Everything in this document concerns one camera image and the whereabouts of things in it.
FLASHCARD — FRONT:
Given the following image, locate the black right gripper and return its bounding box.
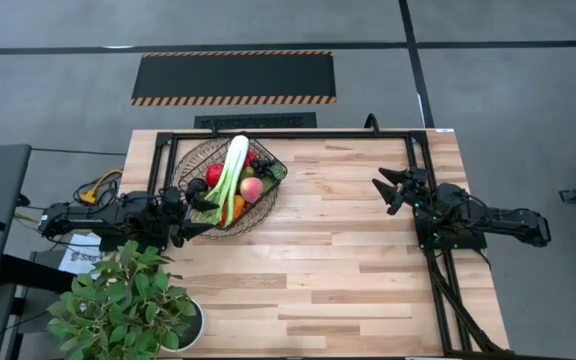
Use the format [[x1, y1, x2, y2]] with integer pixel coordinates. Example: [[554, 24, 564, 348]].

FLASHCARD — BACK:
[[371, 166, 434, 217]]

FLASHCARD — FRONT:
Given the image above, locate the black grape bunch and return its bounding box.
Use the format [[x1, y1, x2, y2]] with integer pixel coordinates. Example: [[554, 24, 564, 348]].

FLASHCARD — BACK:
[[252, 157, 288, 182]]

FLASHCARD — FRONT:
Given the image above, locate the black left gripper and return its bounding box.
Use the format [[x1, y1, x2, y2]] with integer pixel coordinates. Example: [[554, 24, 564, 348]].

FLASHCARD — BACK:
[[160, 185, 220, 249]]

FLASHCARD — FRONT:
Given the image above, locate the pink peach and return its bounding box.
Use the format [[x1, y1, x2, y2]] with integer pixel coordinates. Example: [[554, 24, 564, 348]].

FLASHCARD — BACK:
[[239, 177, 265, 204]]

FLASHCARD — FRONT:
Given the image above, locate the green celery stalk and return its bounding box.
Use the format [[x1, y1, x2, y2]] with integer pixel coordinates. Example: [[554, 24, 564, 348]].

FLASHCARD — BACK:
[[190, 134, 251, 227]]

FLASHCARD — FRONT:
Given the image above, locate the black hazard-striped floor mat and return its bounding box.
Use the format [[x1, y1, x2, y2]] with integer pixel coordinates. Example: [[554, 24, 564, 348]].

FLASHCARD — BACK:
[[130, 49, 338, 107]]

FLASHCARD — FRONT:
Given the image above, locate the green potted plant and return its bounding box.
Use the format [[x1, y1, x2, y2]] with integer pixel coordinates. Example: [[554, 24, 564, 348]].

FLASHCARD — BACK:
[[46, 239, 199, 360]]

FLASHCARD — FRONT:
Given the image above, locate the yellow cable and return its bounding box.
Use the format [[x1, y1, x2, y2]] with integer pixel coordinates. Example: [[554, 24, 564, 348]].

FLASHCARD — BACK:
[[78, 168, 125, 205]]

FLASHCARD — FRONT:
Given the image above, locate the black furniture leg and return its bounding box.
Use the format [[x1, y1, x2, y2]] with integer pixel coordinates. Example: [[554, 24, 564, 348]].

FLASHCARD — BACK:
[[0, 253, 77, 295]]

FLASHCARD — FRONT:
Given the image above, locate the white plant pot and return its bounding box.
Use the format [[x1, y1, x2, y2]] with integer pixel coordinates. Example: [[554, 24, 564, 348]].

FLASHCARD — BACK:
[[160, 298, 206, 354]]

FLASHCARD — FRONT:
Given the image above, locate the black floor cable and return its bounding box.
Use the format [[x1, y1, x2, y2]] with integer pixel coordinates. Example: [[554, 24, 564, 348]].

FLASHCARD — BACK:
[[15, 193, 94, 251]]

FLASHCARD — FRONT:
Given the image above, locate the white printed paper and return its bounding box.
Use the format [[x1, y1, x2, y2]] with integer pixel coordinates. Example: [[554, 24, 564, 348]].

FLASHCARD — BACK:
[[57, 234, 107, 275]]

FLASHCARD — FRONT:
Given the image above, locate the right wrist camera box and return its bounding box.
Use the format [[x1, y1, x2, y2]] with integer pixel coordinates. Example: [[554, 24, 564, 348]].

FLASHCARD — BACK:
[[406, 167, 430, 185]]

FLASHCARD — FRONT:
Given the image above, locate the black metal table frame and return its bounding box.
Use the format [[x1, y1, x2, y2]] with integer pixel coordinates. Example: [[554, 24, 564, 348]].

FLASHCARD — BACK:
[[145, 130, 519, 360]]

